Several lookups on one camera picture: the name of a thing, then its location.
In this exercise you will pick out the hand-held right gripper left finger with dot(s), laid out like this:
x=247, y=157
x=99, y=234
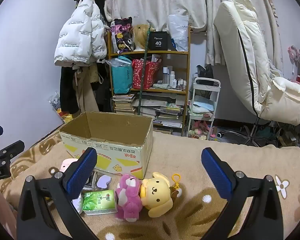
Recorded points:
x=81, y=172

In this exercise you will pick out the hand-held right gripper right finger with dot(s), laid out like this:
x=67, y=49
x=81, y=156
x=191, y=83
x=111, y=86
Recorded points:
x=216, y=172

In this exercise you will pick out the pale pink plush toy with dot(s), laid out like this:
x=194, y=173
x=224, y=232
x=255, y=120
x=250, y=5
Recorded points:
x=67, y=165

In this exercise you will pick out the green tissue pack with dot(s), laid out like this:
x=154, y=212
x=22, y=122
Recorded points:
x=100, y=200

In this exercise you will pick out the printed cardboard box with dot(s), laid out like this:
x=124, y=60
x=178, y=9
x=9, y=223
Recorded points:
x=120, y=152

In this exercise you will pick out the pink plush bear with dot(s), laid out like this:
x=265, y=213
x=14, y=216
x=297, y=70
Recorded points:
x=128, y=197

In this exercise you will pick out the yellow plush dog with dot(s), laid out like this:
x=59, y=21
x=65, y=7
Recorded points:
x=155, y=192

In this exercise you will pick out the black tissue pack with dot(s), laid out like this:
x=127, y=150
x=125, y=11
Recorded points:
x=91, y=181

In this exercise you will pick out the purple bean-shaped pad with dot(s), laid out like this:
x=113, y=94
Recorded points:
x=103, y=182

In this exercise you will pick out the pile of yellow packets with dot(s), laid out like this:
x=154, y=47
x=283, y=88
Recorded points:
x=61, y=112

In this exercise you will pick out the blue and white cloth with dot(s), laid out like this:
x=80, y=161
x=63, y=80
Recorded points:
x=202, y=107

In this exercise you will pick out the white trolley cart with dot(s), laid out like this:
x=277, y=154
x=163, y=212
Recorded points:
x=216, y=97

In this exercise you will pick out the black hanging coat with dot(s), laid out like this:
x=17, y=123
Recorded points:
x=67, y=90

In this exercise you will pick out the pile of magazines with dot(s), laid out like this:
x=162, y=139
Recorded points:
x=162, y=112

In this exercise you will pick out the stack of books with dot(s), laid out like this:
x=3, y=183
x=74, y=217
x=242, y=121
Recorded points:
x=123, y=103

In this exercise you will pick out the beige hanging coat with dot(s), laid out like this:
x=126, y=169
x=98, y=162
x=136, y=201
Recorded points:
x=86, y=90

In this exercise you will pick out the black bag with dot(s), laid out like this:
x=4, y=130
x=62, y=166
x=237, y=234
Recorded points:
x=205, y=73

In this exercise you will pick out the green folded cloth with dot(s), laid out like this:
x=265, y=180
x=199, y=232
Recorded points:
x=160, y=86

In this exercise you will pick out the group of white bottles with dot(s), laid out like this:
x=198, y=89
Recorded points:
x=173, y=78

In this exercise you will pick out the teal paper bag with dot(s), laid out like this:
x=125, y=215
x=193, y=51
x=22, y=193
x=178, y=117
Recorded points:
x=121, y=76

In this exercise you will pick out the green pole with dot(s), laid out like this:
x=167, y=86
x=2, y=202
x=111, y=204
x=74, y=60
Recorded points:
x=143, y=80

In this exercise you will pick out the red paper bag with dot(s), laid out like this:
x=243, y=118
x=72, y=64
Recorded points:
x=146, y=73

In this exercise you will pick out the white bedding pile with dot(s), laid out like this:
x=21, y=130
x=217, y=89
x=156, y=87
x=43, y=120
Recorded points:
x=240, y=55

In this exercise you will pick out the white puffer jacket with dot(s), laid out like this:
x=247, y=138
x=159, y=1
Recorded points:
x=75, y=37

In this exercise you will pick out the yellow wooden shelf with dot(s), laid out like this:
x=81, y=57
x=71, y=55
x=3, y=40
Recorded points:
x=150, y=53

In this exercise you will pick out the purple printed bag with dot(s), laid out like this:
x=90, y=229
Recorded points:
x=121, y=36

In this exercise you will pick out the pink desk fan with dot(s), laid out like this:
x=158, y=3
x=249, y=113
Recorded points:
x=293, y=52

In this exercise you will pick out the black box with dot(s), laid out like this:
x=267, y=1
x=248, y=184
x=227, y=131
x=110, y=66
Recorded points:
x=159, y=41

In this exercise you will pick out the white plastic bag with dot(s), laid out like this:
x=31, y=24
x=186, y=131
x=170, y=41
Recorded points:
x=178, y=30

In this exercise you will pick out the blonde wig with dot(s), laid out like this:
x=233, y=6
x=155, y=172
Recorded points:
x=140, y=36

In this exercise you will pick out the cream curtain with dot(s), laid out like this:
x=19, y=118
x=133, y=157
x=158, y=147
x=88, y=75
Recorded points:
x=165, y=2

